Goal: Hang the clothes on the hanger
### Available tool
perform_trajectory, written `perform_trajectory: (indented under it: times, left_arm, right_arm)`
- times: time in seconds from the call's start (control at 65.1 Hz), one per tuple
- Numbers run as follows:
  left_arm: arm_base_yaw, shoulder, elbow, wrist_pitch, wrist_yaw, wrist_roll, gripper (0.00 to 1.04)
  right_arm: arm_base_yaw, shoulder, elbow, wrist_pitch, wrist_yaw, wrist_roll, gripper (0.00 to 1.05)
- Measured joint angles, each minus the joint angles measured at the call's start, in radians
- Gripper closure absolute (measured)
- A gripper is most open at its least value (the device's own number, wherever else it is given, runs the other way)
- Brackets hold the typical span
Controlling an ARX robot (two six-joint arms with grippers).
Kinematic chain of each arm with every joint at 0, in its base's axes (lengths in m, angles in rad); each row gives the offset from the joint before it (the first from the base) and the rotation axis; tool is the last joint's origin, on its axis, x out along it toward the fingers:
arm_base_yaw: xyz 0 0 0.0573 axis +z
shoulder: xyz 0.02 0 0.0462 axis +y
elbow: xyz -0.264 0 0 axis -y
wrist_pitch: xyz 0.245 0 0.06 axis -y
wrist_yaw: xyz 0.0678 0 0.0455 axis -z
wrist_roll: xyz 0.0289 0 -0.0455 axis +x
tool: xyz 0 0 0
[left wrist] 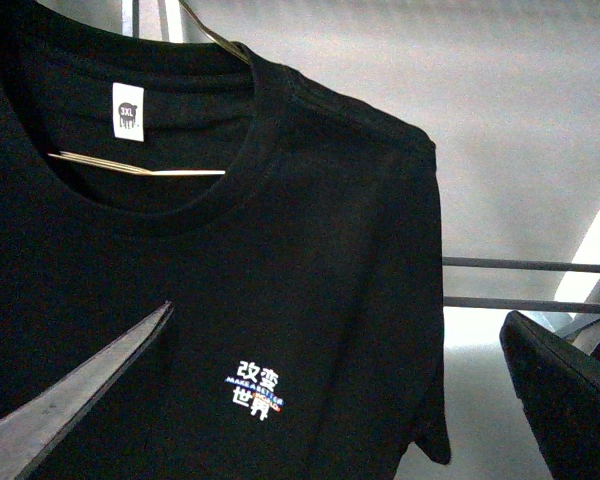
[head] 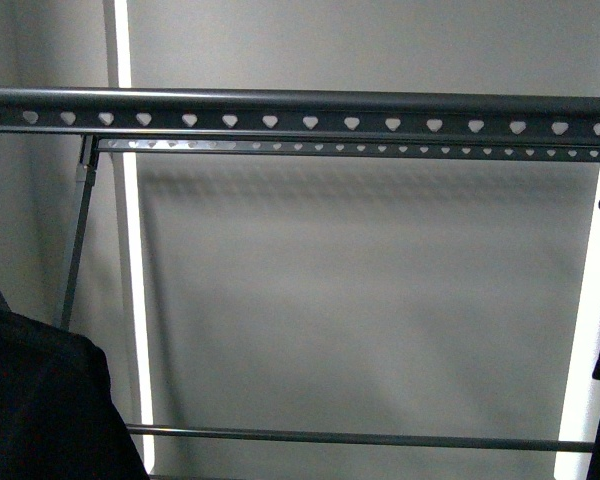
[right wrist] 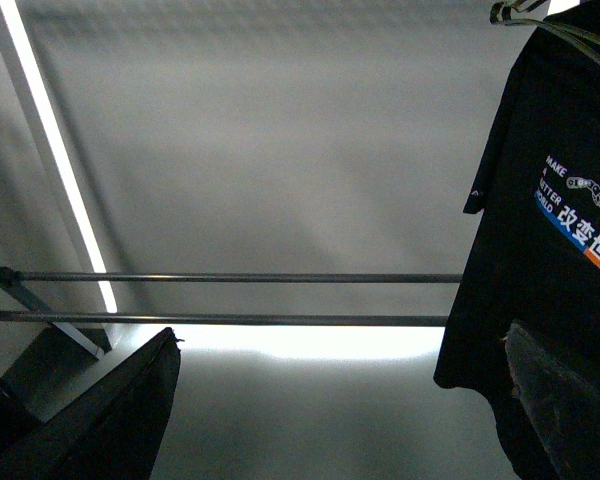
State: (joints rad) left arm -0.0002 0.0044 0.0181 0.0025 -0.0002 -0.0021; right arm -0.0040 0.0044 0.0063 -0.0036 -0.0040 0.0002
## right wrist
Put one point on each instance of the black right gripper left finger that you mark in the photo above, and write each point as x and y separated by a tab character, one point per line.
111	431

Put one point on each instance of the grey metal drying rack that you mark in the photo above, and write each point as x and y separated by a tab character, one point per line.
12	282

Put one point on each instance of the metal wire clothes hanger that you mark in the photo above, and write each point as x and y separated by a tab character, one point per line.
582	40

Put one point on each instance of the white vertical light strip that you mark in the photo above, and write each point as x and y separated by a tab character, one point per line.
51	134

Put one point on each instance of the black printed t-shirt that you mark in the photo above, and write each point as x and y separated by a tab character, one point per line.
536	254

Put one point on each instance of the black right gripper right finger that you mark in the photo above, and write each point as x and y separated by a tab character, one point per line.
560	394

